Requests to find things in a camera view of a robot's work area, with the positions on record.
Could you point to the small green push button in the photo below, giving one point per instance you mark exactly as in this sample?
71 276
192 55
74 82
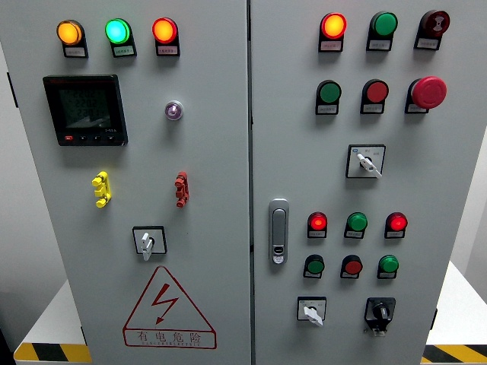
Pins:
315 266

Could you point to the black yellow striped tape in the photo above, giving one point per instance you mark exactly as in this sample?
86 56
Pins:
456 353
49 353

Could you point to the large green push button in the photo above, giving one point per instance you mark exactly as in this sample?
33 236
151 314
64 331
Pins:
330 92

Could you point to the red warning triangle sticker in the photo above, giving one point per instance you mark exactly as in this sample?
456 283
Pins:
164 300

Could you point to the pale grey cabinet door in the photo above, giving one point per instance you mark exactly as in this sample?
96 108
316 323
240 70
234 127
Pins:
304 159
209 171

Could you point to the dark red buzzer lamp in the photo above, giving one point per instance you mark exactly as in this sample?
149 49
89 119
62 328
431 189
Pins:
436 22

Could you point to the black cabinet hinge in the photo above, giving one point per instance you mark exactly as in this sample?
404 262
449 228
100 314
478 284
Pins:
434 319
13 91
83 335

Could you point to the white round lamp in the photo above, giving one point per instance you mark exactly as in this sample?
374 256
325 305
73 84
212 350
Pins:
174 110

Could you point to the large red push button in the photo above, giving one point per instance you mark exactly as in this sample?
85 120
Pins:
376 91

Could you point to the small red push button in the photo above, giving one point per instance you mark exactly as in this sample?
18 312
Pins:
353 267

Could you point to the black display meter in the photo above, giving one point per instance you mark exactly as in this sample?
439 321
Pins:
85 110

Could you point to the dark green round lamp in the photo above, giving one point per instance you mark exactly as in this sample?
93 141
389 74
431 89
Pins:
385 24

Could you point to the large red round lamp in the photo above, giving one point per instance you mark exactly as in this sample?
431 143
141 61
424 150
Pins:
333 26
164 30

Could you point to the large red stop button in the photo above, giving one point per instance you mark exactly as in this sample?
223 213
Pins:
429 92

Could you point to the silver door lock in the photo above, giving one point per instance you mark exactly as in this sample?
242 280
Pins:
279 228

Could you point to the small green round lamp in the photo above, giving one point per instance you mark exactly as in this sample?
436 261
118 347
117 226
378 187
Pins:
389 264
357 221

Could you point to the small red round lamp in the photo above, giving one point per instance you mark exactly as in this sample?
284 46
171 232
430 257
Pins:
397 222
317 221

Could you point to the small label plate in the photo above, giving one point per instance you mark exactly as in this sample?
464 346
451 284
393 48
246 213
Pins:
372 108
312 275
415 108
316 234
353 234
393 234
349 275
386 275
124 50
327 109
427 44
379 45
167 50
331 46
75 52

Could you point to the bright green round lamp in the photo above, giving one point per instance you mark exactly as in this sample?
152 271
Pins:
117 31

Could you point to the large yellow round lamp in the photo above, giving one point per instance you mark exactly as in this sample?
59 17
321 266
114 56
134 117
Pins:
69 33

